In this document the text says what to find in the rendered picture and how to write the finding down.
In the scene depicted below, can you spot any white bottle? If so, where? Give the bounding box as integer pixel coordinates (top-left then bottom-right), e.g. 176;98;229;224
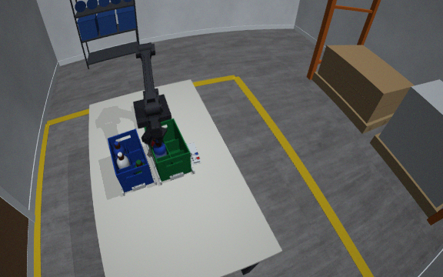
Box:
117;152;131;169

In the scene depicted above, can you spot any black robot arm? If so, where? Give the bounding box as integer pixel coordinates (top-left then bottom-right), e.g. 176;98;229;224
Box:
135;42;163;145

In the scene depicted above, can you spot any white paper strip with colored squares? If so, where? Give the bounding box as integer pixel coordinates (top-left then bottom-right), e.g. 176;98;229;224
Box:
187;142;202;165

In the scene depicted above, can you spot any green plastic crate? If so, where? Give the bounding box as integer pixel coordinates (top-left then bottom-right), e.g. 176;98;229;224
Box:
148;123;192;182

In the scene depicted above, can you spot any blue crate with dividers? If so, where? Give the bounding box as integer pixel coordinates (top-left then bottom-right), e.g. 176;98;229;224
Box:
108;134;154;192

